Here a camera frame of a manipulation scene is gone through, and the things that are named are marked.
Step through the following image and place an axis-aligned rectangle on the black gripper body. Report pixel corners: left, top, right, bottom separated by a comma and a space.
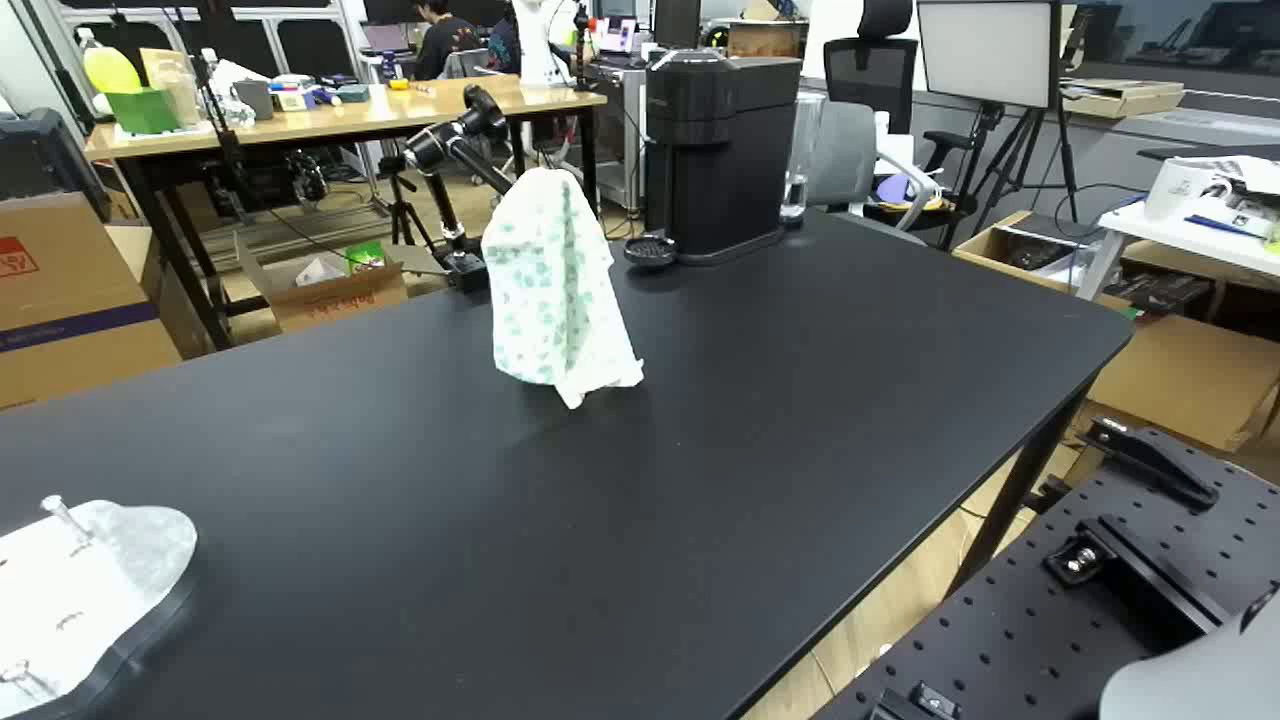
522, 81, 575, 143

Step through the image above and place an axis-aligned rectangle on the white green-patterned cloth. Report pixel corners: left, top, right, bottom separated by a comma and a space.
481, 164, 650, 413

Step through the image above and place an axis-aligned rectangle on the person in dark shirt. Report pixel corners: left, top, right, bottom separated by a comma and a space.
408, 0, 469, 81

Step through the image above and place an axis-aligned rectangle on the small round black object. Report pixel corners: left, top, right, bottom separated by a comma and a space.
622, 230, 686, 275

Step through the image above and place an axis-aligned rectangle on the black tall appliance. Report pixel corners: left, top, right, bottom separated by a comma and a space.
645, 47, 806, 258

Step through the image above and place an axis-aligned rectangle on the wooden work table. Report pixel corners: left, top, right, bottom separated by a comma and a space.
83, 73, 613, 351

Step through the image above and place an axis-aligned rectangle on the open cardboard box green item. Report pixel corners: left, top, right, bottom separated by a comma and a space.
255, 239, 414, 333

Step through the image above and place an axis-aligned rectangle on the grey office chair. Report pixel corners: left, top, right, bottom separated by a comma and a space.
796, 90, 946, 230

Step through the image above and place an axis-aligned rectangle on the black office chair headrest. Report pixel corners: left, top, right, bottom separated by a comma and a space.
819, 0, 925, 134

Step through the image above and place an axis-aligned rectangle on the yellow round object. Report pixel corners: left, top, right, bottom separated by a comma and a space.
75, 44, 150, 101

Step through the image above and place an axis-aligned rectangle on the white board on tripod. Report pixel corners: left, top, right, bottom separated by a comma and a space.
911, 0, 1086, 251

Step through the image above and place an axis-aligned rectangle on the cardboard box with keyboard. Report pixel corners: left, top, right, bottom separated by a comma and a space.
953, 206, 1113, 291

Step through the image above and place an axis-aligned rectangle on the large cardboard box purple stripe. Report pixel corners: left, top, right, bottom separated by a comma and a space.
0, 187, 186, 413

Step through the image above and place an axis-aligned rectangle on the white side table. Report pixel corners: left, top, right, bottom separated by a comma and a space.
1076, 195, 1280, 304

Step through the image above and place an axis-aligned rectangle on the flat cardboard box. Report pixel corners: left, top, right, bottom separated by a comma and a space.
1086, 313, 1280, 459

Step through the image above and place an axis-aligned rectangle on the black clamp with silver screws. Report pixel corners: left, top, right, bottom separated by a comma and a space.
1040, 513, 1234, 640

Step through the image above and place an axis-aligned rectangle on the black perforated breadboard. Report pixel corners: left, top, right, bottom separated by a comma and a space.
814, 414, 1280, 720

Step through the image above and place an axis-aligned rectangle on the black camera tripod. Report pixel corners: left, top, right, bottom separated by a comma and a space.
375, 157, 444, 272

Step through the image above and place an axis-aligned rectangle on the black flat bracket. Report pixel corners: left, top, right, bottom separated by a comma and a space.
1086, 413, 1223, 514

